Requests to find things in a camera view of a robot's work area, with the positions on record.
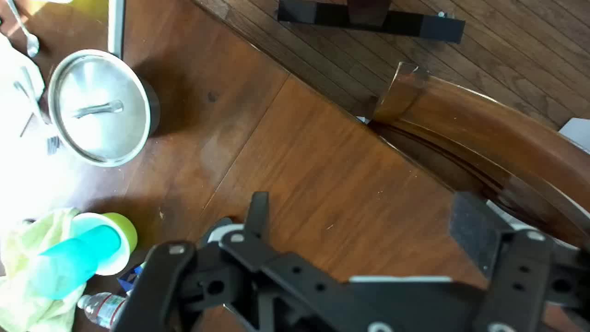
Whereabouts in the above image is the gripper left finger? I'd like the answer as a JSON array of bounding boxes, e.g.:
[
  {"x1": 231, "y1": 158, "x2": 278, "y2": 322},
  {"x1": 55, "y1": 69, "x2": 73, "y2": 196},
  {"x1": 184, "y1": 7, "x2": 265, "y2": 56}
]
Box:
[{"x1": 113, "y1": 191, "x2": 365, "y2": 332}]

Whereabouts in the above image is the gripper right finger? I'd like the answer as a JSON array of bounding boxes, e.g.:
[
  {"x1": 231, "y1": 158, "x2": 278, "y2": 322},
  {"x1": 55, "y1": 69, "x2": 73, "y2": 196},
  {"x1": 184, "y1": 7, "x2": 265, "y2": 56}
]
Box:
[{"x1": 449, "y1": 191, "x2": 590, "y2": 332}]

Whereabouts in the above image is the black pot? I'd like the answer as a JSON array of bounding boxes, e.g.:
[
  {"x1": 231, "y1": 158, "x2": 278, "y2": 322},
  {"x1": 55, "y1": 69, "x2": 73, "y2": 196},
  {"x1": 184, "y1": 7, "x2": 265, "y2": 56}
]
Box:
[{"x1": 48, "y1": 49, "x2": 161, "y2": 167}]

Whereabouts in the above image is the silver pot lid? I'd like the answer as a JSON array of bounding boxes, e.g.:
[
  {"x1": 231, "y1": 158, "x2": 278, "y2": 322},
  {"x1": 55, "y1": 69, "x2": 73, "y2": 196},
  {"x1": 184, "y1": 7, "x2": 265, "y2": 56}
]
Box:
[{"x1": 48, "y1": 49, "x2": 152, "y2": 167}]

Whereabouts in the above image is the small blue object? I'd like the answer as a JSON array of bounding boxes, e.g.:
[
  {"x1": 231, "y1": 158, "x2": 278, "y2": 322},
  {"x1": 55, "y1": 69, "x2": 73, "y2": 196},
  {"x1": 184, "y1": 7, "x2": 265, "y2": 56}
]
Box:
[{"x1": 117, "y1": 264, "x2": 144, "y2": 294}]

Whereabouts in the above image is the clear plastic water bottle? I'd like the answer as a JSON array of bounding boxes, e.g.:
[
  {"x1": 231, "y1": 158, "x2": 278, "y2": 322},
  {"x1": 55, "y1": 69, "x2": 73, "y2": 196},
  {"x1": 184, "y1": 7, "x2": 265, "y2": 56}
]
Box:
[{"x1": 77, "y1": 291, "x2": 128, "y2": 329}]

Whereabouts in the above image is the green plastic cup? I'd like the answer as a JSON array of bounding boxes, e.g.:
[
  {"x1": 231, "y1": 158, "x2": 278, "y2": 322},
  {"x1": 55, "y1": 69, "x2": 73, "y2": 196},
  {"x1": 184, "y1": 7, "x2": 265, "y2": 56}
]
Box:
[{"x1": 71, "y1": 212, "x2": 138, "y2": 277}]

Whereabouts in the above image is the teal plastic cup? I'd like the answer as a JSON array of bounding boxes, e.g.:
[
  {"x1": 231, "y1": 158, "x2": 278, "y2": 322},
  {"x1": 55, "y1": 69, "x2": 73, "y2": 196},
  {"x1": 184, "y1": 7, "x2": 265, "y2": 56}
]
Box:
[{"x1": 29, "y1": 225, "x2": 122, "y2": 301}]

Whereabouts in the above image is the pale yellow cloth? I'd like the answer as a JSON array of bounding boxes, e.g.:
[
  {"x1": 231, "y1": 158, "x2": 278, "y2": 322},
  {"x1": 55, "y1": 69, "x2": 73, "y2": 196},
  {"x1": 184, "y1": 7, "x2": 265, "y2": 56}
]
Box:
[{"x1": 0, "y1": 207, "x2": 89, "y2": 332}]

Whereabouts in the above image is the wooden chair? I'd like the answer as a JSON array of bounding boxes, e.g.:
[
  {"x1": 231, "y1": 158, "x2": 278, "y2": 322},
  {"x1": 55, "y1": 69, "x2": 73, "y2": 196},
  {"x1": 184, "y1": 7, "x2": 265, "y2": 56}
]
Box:
[{"x1": 368, "y1": 61, "x2": 590, "y2": 250}]

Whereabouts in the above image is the silver fork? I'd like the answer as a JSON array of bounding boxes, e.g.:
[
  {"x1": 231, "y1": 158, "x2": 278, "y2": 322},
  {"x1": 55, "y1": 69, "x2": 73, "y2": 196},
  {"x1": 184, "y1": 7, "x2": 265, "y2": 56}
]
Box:
[{"x1": 13, "y1": 66, "x2": 61, "y2": 156}]

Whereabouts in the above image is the white napkin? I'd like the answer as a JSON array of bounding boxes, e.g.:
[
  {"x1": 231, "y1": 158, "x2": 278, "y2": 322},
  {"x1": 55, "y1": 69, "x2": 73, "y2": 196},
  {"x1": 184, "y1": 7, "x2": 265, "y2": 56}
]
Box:
[{"x1": 0, "y1": 33, "x2": 47, "y2": 153}]

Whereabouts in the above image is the silver spoon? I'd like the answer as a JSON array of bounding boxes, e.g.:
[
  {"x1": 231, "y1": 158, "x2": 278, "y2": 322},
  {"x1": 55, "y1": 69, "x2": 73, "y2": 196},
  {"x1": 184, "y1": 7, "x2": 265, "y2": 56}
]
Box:
[{"x1": 6, "y1": 0, "x2": 40, "y2": 59}]

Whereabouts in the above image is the black stand base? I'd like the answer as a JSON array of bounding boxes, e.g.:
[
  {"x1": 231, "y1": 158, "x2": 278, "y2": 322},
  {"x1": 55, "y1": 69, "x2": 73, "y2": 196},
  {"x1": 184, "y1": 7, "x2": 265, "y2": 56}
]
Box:
[{"x1": 277, "y1": 0, "x2": 466, "y2": 45}]

